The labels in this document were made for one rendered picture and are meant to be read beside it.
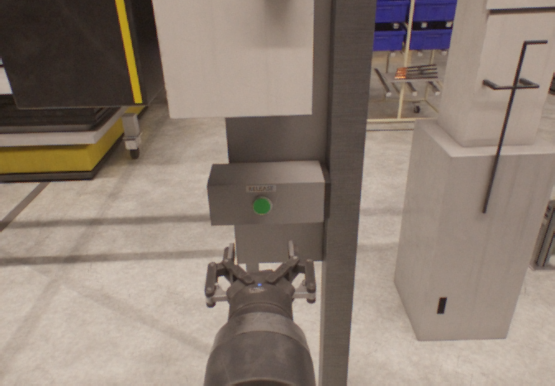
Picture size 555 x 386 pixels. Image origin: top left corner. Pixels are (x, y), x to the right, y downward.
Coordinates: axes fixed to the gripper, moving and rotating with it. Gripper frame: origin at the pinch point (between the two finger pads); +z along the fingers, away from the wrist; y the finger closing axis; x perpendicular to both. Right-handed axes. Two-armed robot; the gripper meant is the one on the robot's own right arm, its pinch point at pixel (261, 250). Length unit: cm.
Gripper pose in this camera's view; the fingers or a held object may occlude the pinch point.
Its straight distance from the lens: 60.5
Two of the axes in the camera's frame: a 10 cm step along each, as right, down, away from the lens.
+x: 0.2, 8.9, 4.6
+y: -10.0, 0.3, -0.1
